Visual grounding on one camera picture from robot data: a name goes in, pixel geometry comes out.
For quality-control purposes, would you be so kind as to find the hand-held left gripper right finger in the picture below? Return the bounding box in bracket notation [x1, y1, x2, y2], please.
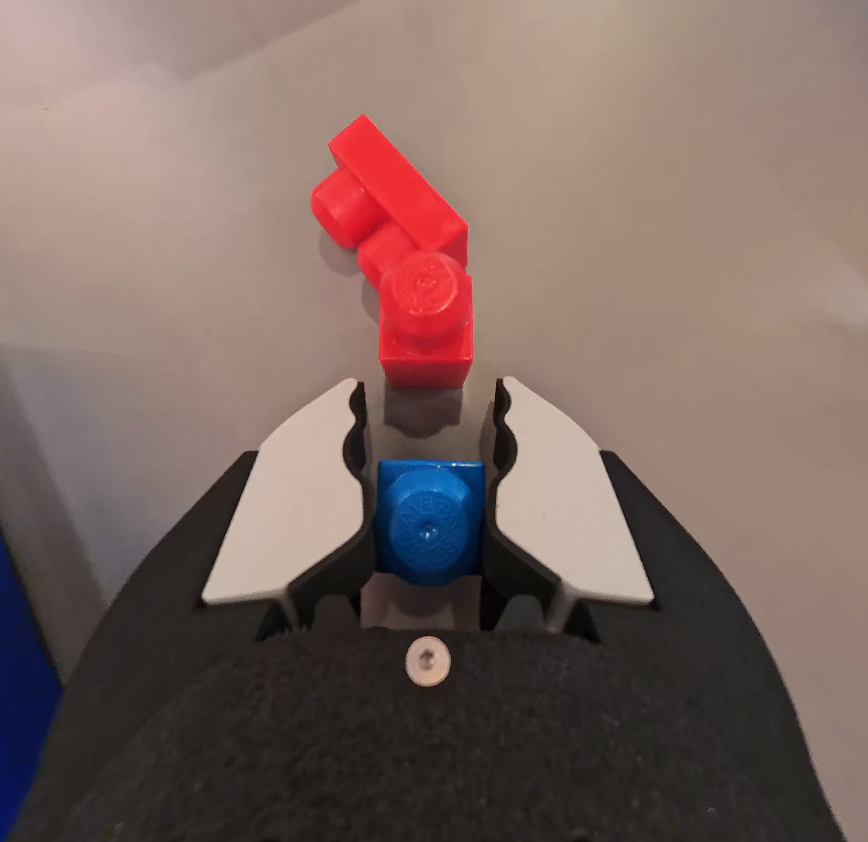
[483, 377, 656, 610]

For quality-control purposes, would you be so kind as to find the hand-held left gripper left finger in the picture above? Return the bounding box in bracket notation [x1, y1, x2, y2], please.
[201, 377, 375, 607]

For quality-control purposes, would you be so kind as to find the blue toy block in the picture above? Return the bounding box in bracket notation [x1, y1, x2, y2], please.
[376, 459, 486, 588]

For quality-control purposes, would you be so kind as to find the blue plastic bin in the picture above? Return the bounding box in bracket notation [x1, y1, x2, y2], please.
[0, 530, 63, 823]

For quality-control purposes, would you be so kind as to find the red double toy block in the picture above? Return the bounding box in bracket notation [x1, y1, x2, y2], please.
[310, 114, 470, 280]

